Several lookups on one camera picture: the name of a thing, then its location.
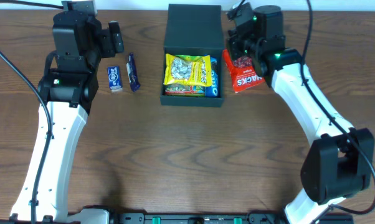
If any red Hacks candy bag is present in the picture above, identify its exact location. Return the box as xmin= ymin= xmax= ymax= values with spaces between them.
xmin=222 ymin=49 xmax=265 ymax=93

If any yellow Hacks candy bag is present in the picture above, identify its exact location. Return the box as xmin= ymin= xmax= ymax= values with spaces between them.
xmin=163 ymin=54 xmax=213 ymax=87

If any blue Oreo cookie pack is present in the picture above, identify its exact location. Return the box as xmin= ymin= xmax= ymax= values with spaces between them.
xmin=204 ymin=57 xmax=219 ymax=98

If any green gummy candy bag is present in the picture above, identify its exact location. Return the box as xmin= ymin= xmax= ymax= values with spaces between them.
xmin=164 ymin=54 xmax=207 ymax=97

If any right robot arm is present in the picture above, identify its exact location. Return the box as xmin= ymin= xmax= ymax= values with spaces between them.
xmin=227 ymin=1 xmax=375 ymax=223

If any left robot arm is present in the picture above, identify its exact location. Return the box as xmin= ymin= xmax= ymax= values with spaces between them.
xmin=8 ymin=9 xmax=123 ymax=223

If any blue Eclipse mint box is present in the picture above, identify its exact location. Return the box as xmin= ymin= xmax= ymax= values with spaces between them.
xmin=107 ymin=66 xmax=123 ymax=91

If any dark green open box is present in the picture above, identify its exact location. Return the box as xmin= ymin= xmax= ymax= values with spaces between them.
xmin=160 ymin=4 xmax=224 ymax=108

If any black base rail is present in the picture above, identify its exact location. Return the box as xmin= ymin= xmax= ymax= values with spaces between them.
xmin=70 ymin=205 xmax=354 ymax=224

